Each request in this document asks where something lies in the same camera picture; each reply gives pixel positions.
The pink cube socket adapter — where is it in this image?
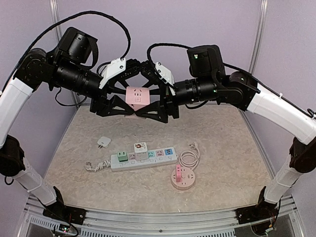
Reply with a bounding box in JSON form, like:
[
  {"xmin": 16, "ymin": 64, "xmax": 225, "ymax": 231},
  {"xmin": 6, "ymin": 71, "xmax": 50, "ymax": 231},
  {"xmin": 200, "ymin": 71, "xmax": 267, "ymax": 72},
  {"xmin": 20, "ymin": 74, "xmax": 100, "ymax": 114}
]
[{"xmin": 125, "ymin": 86, "xmax": 151, "ymax": 111}]

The white small plug adapter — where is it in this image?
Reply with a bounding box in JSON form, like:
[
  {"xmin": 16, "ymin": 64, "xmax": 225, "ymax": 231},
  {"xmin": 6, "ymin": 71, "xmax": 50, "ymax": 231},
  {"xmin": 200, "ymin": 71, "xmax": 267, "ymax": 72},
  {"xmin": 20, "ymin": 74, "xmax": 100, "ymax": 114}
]
[{"xmin": 97, "ymin": 136, "xmax": 111, "ymax": 148}]

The white cube adapter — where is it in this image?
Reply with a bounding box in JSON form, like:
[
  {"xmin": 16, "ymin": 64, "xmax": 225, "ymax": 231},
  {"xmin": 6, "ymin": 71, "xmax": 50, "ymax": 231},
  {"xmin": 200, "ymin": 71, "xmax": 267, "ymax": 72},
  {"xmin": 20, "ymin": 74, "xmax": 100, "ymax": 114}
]
[{"xmin": 133, "ymin": 142, "xmax": 149, "ymax": 160}]

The white multicolour power strip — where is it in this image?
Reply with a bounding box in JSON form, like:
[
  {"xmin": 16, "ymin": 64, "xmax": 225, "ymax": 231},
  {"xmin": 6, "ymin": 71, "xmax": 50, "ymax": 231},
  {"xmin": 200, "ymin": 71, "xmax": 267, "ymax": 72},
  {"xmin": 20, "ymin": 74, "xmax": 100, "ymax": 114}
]
[{"xmin": 110, "ymin": 147, "xmax": 179, "ymax": 172}]

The green cube plug adapter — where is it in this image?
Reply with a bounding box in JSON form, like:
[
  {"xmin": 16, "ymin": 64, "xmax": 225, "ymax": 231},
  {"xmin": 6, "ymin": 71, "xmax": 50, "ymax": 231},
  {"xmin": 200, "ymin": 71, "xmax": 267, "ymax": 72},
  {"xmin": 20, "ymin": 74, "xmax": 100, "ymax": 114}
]
[{"xmin": 117, "ymin": 151, "xmax": 128, "ymax": 162}]

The pink plug adapter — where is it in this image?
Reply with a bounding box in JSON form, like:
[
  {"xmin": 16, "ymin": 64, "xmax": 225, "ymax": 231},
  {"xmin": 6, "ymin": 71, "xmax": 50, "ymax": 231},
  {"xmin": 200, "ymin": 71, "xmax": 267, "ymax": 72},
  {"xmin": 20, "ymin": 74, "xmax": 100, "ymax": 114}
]
[{"xmin": 175, "ymin": 164, "xmax": 182, "ymax": 183}]

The pink round socket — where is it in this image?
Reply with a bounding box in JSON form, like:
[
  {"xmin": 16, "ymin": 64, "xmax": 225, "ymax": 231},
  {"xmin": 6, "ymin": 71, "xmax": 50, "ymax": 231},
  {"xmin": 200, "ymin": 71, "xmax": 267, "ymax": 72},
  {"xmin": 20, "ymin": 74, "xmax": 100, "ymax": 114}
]
[{"xmin": 171, "ymin": 167, "xmax": 196, "ymax": 191}]

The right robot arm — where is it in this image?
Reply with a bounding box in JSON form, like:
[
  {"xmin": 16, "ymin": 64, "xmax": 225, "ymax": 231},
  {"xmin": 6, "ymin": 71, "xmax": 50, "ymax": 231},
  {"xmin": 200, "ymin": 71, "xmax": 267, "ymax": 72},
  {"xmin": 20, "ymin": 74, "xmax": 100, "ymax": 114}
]
[{"xmin": 136, "ymin": 45, "xmax": 316, "ymax": 219}]

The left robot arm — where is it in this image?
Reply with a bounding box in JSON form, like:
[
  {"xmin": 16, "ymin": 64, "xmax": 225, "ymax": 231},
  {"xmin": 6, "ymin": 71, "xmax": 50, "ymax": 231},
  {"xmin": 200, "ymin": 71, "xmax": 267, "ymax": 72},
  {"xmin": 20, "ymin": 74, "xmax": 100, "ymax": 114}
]
[{"xmin": 0, "ymin": 27, "xmax": 122, "ymax": 220}]

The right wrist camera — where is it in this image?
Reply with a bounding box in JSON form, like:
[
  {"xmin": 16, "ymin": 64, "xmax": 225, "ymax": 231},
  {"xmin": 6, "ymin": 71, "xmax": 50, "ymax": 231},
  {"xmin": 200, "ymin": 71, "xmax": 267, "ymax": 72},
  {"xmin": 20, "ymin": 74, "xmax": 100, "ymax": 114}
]
[{"xmin": 140, "ymin": 61, "xmax": 176, "ymax": 96}]

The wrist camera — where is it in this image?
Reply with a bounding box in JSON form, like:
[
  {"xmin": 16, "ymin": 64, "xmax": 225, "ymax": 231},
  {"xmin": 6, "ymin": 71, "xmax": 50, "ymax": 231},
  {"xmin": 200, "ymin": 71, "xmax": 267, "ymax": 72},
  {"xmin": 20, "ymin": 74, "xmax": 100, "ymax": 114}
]
[
  {"xmin": 140, "ymin": 61, "xmax": 176, "ymax": 96},
  {"xmin": 99, "ymin": 58, "xmax": 141, "ymax": 89}
]

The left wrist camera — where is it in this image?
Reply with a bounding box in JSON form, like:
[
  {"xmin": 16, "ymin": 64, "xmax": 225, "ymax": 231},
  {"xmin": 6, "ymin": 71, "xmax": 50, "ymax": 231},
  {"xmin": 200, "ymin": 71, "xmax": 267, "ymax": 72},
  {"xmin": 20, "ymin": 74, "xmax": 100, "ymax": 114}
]
[{"xmin": 99, "ymin": 58, "xmax": 141, "ymax": 89}]

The right black camera cable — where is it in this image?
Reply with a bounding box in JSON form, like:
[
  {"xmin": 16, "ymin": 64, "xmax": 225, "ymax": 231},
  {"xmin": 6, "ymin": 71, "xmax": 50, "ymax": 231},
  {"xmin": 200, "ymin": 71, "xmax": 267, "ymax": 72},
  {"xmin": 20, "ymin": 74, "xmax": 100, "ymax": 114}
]
[{"xmin": 147, "ymin": 43, "xmax": 193, "ymax": 67}]

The black camera cable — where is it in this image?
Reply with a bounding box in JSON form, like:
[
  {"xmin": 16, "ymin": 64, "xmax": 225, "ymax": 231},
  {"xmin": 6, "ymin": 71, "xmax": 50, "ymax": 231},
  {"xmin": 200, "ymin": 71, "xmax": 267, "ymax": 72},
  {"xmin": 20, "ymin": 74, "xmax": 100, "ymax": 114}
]
[
  {"xmin": 147, "ymin": 43, "xmax": 193, "ymax": 67},
  {"xmin": 2, "ymin": 11, "xmax": 131, "ymax": 87}
]

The white power strip cord plug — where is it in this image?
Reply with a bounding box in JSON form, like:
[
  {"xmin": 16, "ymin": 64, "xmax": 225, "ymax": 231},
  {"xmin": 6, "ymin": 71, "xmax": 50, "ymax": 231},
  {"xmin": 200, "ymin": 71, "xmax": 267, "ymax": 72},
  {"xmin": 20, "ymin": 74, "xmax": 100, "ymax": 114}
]
[{"xmin": 85, "ymin": 160, "xmax": 111, "ymax": 172}]

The left black camera cable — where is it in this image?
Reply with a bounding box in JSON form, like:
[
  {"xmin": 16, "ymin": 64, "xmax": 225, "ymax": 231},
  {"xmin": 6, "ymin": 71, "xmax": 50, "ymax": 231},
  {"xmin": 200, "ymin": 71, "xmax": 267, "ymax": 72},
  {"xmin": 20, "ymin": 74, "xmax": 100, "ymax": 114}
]
[{"xmin": 2, "ymin": 11, "xmax": 131, "ymax": 87}]

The left aluminium corner post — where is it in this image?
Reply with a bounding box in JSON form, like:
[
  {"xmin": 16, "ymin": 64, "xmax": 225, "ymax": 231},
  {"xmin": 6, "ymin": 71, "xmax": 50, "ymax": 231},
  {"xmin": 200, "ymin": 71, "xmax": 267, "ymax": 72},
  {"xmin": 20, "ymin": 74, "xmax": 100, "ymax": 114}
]
[{"xmin": 49, "ymin": 0, "xmax": 62, "ymax": 42}]

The aluminium corner post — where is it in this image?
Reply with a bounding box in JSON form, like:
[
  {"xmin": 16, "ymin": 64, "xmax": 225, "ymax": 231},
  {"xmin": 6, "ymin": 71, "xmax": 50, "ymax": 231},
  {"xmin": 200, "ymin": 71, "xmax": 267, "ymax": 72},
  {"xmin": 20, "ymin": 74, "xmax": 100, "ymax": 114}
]
[
  {"xmin": 248, "ymin": 0, "xmax": 269, "ymax": 74},
  {"xmin": 49, "ymin": 0, "xmax": 62, "ymax": 42}
]

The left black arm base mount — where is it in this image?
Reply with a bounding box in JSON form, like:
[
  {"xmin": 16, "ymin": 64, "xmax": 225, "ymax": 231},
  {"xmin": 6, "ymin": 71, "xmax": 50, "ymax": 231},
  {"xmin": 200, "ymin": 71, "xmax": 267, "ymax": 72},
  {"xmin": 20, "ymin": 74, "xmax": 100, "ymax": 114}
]
[{"xmin": 42, "ymin": 186, "xmax": 86, "ymax": 225}]

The aluminium front frame rail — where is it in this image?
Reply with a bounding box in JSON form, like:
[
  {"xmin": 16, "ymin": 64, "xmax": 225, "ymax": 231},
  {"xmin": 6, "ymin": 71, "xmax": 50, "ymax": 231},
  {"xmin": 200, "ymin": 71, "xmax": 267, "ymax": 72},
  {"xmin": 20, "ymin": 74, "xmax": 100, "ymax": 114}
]
[{"xmin": 17, "ymin": 196, "xmax": 305, "ymax": 237}]

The right aluminium corner post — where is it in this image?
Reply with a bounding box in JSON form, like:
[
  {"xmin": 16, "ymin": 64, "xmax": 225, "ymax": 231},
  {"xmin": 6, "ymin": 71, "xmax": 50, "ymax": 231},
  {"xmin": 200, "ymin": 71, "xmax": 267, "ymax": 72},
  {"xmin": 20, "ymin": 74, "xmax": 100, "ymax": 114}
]
[{"xmin": 248, "ymin": 0, "xmax": 269, "ymax": 74}]

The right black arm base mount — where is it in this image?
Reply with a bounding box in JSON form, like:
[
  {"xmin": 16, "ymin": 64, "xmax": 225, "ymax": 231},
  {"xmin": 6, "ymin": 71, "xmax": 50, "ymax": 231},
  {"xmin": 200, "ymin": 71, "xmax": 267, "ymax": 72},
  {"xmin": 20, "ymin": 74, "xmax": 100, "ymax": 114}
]
[{"xmin": 235, "ymin": 186, "xmax": 279, "ymax": 224}]

